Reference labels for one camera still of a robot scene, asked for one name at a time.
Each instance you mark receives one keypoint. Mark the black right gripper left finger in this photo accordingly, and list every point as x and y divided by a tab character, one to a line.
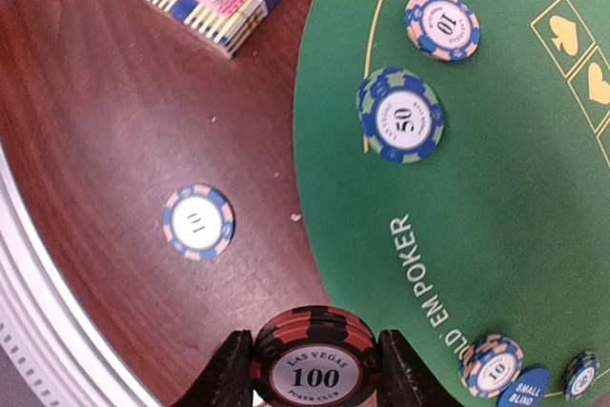
225	381

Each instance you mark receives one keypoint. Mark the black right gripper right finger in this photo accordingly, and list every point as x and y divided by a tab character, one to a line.
406	380

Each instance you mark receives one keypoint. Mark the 10 chips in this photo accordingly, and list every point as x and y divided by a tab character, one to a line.
446	30
490	365

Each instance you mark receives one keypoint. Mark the red black 100 chip stack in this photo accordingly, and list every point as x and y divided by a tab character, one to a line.
315	356

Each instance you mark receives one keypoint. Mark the blue white 10 chip stack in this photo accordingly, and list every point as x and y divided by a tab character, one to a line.
198	222

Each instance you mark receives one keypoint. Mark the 50 chip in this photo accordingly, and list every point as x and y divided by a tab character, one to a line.
580	374
401	116

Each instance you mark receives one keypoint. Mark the round green poker mat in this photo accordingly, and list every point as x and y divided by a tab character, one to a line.
504	228

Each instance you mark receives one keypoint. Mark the card deck holder box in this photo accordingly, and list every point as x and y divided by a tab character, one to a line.
226	32

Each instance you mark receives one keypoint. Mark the aluminium front rail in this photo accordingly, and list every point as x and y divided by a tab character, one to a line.
50	339

